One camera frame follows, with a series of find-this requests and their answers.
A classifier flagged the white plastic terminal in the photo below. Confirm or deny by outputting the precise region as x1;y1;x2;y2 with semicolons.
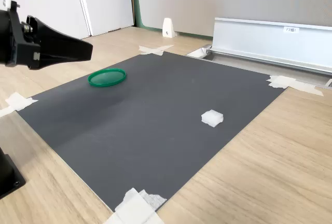
201;109;224;129

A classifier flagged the round green lid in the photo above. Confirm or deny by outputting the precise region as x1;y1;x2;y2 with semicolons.
87;67;128;88

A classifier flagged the wide white partition panel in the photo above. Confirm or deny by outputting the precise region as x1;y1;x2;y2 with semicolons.
10;0;92;44

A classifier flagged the narrow white partition panel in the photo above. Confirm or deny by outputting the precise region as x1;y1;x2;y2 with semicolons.
74;0;136;37

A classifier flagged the green partition edge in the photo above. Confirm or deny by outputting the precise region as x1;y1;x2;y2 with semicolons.
129;0;215;39

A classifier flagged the crossed white tape piece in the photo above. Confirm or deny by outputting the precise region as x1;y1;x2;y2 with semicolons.
138;44;175;57

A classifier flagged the dark grey mat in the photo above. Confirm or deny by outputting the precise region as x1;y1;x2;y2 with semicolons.
16;51;290;213

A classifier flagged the wide white tape piece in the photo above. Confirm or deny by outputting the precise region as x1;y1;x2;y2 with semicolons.
102;187;167;224

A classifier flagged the long white tape piece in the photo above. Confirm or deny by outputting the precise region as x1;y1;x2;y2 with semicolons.
266;74;325;97

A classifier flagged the small white bracket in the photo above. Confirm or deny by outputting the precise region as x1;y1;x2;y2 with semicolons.
162;17;176;39

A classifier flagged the silver cable duct frame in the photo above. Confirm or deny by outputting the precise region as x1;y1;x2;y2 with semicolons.
186;44;332;90

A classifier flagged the silver cable duct cover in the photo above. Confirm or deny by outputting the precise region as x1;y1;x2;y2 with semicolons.
210;17;332;76

